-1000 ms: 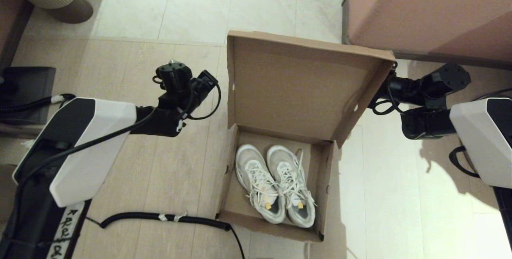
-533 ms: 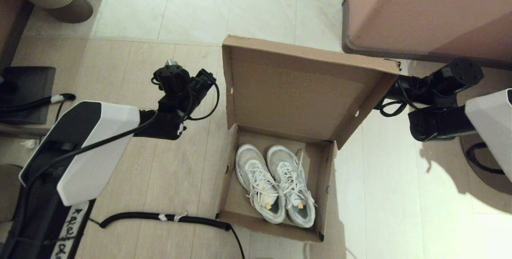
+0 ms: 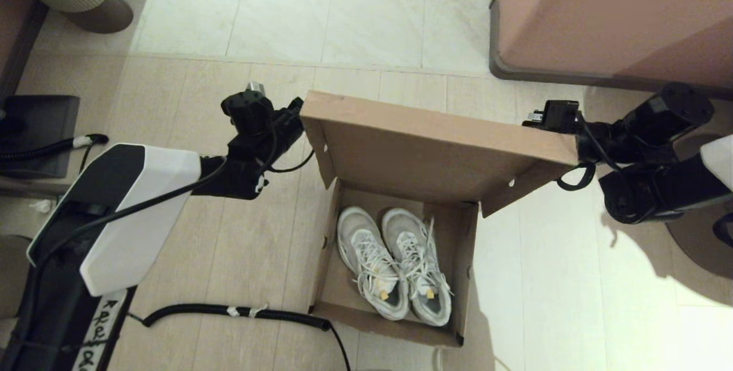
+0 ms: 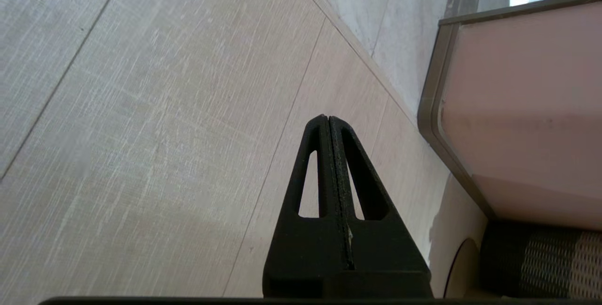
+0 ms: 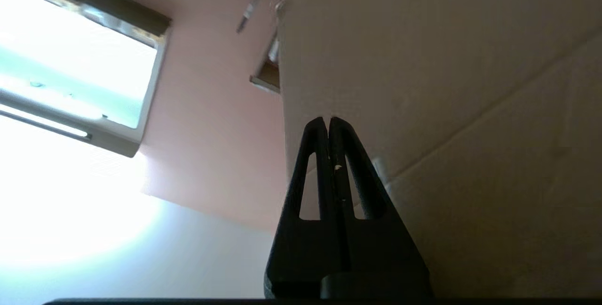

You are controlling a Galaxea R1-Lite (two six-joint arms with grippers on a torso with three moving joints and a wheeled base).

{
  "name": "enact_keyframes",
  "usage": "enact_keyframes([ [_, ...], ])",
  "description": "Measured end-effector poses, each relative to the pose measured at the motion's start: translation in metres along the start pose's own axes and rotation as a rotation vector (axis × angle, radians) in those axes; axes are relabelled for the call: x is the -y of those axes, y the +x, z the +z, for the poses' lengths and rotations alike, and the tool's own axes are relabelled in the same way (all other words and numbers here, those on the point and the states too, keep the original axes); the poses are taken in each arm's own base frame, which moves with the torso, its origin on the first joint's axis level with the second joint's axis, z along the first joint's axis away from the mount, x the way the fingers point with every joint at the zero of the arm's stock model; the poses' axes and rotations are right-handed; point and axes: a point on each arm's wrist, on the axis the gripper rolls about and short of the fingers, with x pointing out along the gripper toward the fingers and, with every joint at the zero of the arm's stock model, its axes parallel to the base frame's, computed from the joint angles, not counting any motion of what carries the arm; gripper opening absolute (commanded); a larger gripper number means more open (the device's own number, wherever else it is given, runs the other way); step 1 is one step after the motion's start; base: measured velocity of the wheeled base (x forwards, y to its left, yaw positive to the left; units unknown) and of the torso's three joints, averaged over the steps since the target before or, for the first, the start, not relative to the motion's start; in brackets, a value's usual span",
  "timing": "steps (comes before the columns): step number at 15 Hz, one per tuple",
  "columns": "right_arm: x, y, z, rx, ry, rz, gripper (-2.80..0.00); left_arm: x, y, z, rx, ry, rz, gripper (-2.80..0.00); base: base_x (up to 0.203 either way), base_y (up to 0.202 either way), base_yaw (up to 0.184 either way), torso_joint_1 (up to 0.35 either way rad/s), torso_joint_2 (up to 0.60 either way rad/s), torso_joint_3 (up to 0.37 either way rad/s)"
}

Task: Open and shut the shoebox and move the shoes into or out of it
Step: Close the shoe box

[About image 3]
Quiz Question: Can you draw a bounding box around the pink cabinet with dark plinth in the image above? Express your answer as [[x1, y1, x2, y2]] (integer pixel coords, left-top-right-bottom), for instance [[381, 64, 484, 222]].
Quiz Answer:
[[488, 0, 733, 102]]

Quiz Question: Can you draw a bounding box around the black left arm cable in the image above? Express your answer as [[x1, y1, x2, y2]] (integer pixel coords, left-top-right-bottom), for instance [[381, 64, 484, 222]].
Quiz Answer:
[[23, 102, 316, 303]]

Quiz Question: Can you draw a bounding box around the black braided cable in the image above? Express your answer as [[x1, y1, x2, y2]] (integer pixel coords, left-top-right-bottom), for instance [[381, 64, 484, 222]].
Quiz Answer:
[[0, 133, 110, 183]]

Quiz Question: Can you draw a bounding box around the brown cardboard shoe box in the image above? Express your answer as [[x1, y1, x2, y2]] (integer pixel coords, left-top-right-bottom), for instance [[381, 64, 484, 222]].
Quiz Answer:
[[299, 89, 580, 349]]

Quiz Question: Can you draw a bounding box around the round brown base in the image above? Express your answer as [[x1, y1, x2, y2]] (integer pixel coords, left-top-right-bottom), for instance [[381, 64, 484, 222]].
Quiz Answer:
[[667, 131, 733, 280]]

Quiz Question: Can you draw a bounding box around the brown wooden furniture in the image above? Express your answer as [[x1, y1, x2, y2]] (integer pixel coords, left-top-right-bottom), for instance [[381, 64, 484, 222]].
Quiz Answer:
[[0, 0, 50, 100]]

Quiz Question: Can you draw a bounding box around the black coiled cable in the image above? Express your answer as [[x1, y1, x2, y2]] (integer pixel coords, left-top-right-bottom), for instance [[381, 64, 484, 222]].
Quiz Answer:
[[129, 302, 352, 371]]

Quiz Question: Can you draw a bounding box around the dark grey square base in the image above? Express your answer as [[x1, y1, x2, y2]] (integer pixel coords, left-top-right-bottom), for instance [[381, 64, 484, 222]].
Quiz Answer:
[[0, 95, 81, 180]]

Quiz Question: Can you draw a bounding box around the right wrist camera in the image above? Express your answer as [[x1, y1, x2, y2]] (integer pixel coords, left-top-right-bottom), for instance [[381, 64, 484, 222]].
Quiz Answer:
[[522, 100, 580, 135]]

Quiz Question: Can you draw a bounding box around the white lace-up sneaker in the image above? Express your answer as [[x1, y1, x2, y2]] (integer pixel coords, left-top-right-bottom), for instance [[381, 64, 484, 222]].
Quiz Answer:
[[381, 207, 454, 327], [336, 206, 411, 321]]

